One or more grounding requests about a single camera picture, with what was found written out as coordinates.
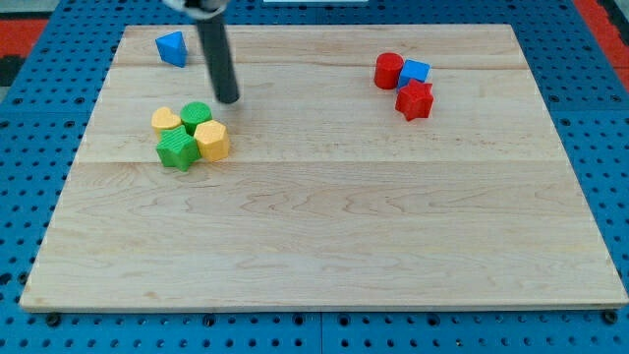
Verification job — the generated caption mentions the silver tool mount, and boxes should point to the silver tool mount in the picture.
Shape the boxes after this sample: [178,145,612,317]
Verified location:
[163,0,230,20]

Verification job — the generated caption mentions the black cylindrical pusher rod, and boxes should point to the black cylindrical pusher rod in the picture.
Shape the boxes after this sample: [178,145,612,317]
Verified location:
[196,14,240,104]

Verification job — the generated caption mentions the yellow heart block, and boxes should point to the yellow heart block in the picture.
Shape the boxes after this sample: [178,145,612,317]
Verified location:
[150,106,182,138]

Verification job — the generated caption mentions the green star block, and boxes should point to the green star block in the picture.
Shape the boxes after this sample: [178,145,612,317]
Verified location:
[155,126,200,171]

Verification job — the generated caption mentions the red star block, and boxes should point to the red star block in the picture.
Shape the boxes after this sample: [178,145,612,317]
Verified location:
[395,79,433,121]

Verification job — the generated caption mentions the blue triangle block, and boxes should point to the blue triangle block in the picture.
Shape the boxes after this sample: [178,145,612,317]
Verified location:
[155,31,188,68]

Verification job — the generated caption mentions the green cylinder block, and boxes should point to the green cylinder block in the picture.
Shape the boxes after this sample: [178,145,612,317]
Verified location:
[180,101,212,136]

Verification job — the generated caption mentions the yellow hexagon block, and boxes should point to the yellow hexagon block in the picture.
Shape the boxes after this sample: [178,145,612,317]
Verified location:
[194,120,230,162]

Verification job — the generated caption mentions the red cylinder block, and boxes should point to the red cylinder block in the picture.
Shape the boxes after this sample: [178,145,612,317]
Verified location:
[373,52,404,89]

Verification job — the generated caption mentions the blue cube block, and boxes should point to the blue cube block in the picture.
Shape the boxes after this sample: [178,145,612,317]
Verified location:
[396,59,430,90]

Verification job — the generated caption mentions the wooden board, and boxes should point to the wooden board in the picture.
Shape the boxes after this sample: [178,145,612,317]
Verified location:
[20,25,628,313]

